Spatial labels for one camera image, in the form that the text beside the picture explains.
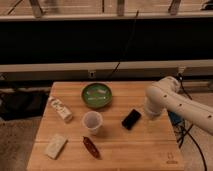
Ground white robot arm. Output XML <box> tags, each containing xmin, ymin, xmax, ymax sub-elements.
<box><xmin>144</xmin><ymin>76</ymin><xmax>213</xmax><ymax>135</ymax></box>

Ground green bowl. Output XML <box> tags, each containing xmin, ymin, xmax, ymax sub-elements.
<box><xmin>81</xmin><ymin>83</ymin><xmax>112</xmax><ymax>109</ymax></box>

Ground translucent plastic cup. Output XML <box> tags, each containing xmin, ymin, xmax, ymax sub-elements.
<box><xmin>82</xmin><ymin>111</ymin><xmax>103</xmax><ymax>135</ymax></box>

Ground white rectangular box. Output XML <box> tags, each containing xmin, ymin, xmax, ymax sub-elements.
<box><xmin>48</xmin><ymin>96</ymin><xmax>73</xmax><ymax>123</ymax></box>

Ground brown oblong object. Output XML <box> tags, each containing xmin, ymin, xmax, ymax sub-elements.
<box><xmin>83</xmin><ymin>137</ymin><xmax>100</xmax><ymax>158</ymax></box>

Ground beige sponge block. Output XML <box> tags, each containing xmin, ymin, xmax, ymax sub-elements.
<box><xmin>45</xmin><ymin>134</ymin><xmax>67</xmax><ymax>159</ymax></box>

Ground blue object beside table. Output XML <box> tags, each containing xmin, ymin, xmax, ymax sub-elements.
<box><xmin>168</xmin><ymin>111</ymin><xmax>183</xmax><ymax>125</ymax></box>

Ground black hanging cable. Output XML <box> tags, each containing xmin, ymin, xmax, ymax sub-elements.
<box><xmin>108</xmin><ymin>9</ymin><xmax>140</xmax><ymax>80</ymax></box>

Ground black cables beside table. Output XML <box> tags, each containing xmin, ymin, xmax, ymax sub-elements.
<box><xmin>171</xmin><ymin>73</ymin><xmax>208</xmax><ymax>171</ymax></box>

